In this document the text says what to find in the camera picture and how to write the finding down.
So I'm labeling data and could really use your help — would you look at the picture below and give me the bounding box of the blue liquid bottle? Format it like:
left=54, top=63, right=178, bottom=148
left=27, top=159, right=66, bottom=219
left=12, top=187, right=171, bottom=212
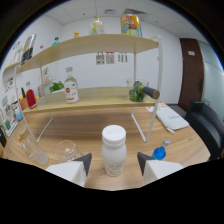
left=151, top=137, right=172, bottom=161

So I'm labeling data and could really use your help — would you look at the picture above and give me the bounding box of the clear bottle wooden cap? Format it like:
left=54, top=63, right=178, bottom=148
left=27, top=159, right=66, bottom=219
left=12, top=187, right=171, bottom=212
left=18, top=126, right=50, bottom=167

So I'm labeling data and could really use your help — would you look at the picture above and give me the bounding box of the white milk bottle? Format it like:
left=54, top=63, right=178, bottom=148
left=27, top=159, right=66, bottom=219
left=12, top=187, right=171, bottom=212
left=101, top=124, right=128, bottom=177

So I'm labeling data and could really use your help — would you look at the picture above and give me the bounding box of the small clear bottle orange cap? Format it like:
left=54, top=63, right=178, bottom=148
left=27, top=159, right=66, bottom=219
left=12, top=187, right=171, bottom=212
left=17, top=135, right=34, bottom=158

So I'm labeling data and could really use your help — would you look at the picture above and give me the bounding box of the clear glass with ice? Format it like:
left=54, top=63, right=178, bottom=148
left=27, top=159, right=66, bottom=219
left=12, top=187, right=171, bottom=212
left=55, top=139, right=83, bottom=164

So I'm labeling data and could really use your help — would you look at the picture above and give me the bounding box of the white notebook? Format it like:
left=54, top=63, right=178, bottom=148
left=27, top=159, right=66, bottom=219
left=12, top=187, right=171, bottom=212
left=155, top=107, right=190, bottom=132

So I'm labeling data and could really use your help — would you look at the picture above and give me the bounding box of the black chair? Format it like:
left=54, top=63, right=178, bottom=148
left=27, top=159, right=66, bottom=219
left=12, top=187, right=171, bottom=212
left=185, top=100, right=224, bottom=161

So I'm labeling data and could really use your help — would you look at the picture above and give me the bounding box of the white tray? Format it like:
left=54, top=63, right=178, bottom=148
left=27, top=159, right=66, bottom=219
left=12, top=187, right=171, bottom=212
left=3, top=113, right=19, bottom=138

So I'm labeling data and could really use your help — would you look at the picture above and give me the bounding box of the two-tier wooden shelf rack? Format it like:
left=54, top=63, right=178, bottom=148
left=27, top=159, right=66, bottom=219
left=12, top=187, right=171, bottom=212
left=13, top=33, right=163, bottom=144

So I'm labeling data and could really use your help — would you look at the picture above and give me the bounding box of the black kettle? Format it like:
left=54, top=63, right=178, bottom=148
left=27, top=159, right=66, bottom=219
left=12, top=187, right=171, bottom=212
left=0, top=125, right=8, bottom=148

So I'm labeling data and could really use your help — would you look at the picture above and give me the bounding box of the white bottle blue base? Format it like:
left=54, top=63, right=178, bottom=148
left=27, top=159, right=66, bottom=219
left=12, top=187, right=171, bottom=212
left=13, top=106, right=24, bottom=122

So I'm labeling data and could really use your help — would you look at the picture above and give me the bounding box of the clear bottle red white label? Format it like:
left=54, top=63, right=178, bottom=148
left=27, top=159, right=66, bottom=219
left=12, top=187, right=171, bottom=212
left=64, top=66, right=81, bottom=104

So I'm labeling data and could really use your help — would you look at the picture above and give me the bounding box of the glass jar of limes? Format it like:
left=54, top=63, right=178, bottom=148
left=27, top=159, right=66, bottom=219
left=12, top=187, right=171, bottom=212
left=125, top=78, right=149, bottom=103

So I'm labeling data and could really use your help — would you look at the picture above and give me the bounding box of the red liquid bottle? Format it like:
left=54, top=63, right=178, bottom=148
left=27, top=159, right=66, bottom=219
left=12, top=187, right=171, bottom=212
left=25, top=81, right=38, bottom=110

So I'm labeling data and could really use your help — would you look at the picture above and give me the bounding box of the green potted plant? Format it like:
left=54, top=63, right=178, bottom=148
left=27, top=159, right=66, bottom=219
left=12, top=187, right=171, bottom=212
left=49, top=80, right=65, bottom=94

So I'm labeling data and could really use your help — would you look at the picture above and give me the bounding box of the white flower vase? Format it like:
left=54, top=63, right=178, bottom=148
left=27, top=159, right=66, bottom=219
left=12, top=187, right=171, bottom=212
left=42, top=65, right=51, bottom=84

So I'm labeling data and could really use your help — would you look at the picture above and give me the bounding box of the brown door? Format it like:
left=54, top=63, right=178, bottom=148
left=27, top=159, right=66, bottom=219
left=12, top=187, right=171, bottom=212
left=178, top=37, right=204, bottom=113

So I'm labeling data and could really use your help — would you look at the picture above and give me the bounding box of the QR code sheet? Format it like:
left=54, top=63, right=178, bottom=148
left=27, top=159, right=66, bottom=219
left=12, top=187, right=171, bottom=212
left=95, top=53, right=106, bottom=66
left=105, top=53, right=116, bottom=65
left=117, top=52, right=129, bottom=64

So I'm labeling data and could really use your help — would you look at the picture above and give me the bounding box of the tall black yellow can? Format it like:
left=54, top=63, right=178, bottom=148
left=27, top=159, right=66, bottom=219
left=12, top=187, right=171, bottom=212
left=20, top=33, right=38, bottom=67

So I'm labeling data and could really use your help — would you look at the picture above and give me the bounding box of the yellow colourful drink can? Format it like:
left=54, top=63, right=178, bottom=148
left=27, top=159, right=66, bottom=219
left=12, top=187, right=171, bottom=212
left=120, top=13, right=143, bottom=38

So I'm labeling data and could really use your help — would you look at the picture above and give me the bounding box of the clear bottle green cap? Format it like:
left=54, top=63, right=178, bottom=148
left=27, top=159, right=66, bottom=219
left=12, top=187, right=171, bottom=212
left=89, top=14, right=105, bottom=36

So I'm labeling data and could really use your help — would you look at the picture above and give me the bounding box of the ceiling air vent grille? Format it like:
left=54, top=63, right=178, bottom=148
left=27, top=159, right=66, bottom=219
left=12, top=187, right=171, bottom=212
left=123, top=8, right=148, bottom=16

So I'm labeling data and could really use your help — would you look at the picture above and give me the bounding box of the black muddler handle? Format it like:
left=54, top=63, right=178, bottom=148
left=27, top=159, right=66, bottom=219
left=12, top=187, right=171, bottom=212
left=142, top=85, right=161, bottom=100

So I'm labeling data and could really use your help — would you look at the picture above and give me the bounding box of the wooden wall shelf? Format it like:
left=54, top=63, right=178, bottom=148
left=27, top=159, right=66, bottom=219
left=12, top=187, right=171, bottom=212
left=2, top=61, right=21, bottom=74

